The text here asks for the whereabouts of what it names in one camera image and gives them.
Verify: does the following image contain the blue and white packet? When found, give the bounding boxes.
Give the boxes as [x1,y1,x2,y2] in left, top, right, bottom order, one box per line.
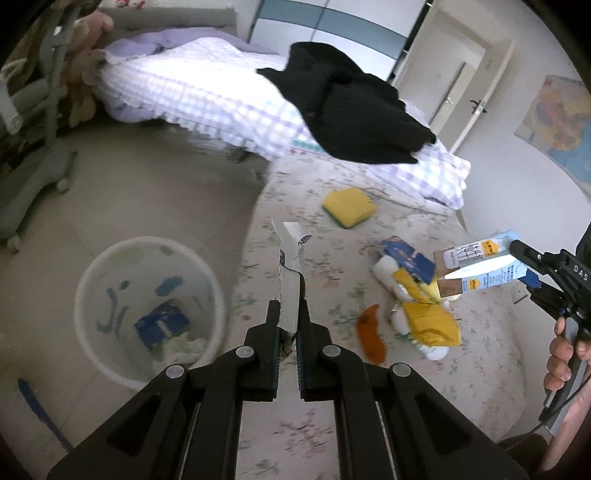
[134,300,191,349]

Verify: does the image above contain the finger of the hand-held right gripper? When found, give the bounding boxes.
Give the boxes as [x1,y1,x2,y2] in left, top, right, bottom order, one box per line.
[509,239,561,278]
[524,274,578,320]

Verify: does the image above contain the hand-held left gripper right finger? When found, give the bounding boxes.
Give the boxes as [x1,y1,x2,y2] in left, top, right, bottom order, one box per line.
[295,295,529,480]

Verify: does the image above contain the white and blue wardrobe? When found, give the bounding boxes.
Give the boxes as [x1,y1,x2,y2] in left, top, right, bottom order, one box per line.
[247,0,428,86]

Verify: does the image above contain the purple checked blanket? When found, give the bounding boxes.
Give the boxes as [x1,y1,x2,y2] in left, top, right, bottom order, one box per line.
[90,37,472,208]

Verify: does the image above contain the light blue cardboard package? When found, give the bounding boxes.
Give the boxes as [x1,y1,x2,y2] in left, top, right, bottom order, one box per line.
[433,229,532,298]

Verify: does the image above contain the crumpled white tissue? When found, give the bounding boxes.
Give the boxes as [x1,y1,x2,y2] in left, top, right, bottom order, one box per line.
[157,335,208,370]

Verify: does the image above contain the grey bed headboard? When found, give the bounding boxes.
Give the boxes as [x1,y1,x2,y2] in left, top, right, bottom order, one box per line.
[99,7,238,38]

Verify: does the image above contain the wall map poster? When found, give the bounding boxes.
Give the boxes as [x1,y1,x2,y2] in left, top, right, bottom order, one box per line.
[515,74,591,199]

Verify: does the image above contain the white door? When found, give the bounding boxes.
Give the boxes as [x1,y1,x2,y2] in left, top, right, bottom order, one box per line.
[429,34,490,153]

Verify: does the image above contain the white plastic waste bin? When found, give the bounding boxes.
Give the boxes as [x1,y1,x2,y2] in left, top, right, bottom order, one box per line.
[74,237,227,391]

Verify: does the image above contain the bed with floral sheet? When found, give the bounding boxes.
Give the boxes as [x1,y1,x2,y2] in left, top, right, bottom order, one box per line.
[231,138,555,480]

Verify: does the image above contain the white torn paper wrapper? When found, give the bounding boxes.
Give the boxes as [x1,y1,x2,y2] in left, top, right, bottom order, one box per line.
[270,217,313,356]

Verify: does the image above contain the grey office chair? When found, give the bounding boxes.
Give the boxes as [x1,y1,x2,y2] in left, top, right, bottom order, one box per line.
[0,0,79,252]

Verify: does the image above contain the black garment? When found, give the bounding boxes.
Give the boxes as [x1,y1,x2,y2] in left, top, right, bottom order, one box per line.
[256,41,437,164]

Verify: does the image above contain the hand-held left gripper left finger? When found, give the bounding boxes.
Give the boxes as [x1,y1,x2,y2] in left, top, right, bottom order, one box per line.
[46,299,282,480]

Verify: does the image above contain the large yellow packet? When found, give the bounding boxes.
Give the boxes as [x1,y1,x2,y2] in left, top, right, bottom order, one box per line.
[402,301,462,349]

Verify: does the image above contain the pink plush toy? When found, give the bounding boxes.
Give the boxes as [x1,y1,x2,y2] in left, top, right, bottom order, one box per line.
[65,11,116,125]

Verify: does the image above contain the small yellow packet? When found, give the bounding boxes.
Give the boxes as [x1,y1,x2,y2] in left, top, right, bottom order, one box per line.
[392,268,446,305]

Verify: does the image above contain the yellow sponge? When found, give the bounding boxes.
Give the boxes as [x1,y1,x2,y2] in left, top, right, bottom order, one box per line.
[322,188,377,230]

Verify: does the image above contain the person's dark trousers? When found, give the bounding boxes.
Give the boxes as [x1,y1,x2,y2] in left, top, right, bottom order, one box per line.
[499,434,555,477]

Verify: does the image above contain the person's right hand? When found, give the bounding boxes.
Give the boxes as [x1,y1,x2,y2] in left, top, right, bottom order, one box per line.
[544,316,591,393]

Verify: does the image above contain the lilac duvet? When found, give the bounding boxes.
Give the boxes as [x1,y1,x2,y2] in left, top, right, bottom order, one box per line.
[104,28,287,61]

